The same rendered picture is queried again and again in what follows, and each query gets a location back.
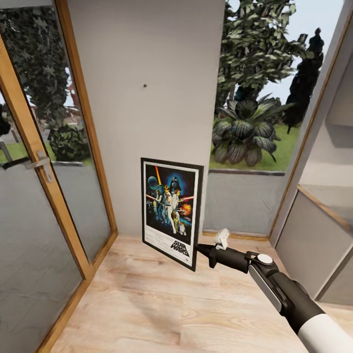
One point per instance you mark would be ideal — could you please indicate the door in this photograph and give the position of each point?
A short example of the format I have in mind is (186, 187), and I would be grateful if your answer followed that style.
(57, 222)

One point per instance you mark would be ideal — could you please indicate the dishwasher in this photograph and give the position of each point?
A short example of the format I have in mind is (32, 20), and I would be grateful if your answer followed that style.
(339, 288)

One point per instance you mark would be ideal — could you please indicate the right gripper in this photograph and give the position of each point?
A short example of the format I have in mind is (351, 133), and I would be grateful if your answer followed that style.
(225, 257)

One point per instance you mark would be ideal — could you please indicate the poster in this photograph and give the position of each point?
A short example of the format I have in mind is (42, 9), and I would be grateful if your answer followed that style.
(171, 194)

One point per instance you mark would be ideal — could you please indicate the fixed window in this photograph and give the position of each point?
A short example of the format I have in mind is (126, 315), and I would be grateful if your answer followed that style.
(275, 62)

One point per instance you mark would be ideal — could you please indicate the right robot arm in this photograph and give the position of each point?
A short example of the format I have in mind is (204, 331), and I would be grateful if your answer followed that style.
(317, 331)

